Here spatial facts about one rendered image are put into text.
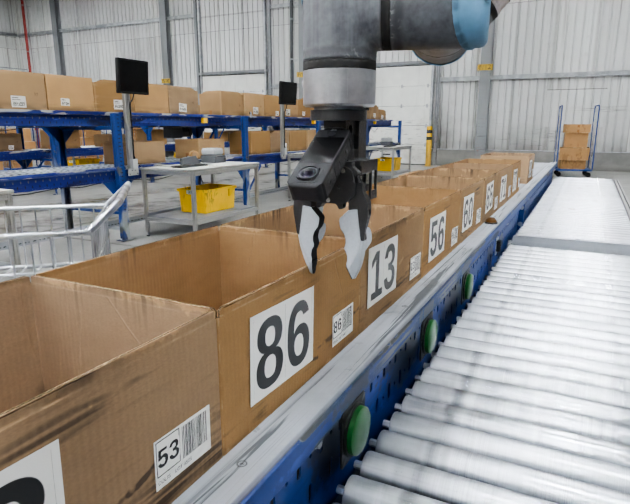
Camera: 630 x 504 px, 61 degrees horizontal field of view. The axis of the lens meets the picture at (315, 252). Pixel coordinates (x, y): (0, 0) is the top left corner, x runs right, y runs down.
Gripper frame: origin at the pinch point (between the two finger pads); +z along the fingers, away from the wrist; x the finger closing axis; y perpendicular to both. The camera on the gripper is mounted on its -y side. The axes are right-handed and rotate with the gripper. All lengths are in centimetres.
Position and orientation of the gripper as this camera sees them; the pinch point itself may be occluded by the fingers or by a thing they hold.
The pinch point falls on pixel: (330, 267)
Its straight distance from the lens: 69.9
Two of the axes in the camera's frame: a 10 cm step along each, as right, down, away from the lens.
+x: -8.9, -1.0, 4.4
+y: 4.5, -2.1, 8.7
